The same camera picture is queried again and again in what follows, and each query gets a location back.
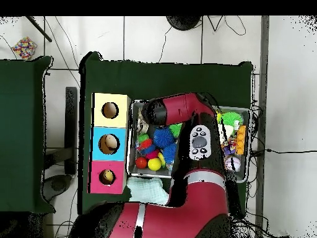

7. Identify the clear mesh bin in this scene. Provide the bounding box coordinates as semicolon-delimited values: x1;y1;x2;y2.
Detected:
126;100;251;183

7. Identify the wooden box with three holes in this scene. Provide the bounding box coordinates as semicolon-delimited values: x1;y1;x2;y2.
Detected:
89;92;131;195

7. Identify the large blue spiky ball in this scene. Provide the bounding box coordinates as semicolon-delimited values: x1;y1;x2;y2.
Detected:
152;127;174;149

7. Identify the yellow-green ball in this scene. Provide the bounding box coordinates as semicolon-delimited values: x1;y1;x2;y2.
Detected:
148;157;163;172

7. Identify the red ball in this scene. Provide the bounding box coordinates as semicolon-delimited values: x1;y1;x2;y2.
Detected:
135;157;149;169

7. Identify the dark green tablecloth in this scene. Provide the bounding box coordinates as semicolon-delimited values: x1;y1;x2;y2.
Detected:
79;51;254;215
0;56;53;214

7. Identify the mint green cloth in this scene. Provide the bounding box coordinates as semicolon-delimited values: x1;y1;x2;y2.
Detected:
128;177;170;206

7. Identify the white baseball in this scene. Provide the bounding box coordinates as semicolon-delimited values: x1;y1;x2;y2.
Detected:
225;156;241;172

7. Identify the black chair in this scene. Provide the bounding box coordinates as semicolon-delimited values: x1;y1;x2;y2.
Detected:
43;86;79;199

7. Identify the black round stand base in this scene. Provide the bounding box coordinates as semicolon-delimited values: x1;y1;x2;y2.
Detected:
165;15;201;30

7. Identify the black rod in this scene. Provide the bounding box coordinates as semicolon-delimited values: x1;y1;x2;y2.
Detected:
25;16;53;43

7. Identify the multicoloured patterned object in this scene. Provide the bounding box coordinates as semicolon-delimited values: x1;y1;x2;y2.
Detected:
11;36;38;61

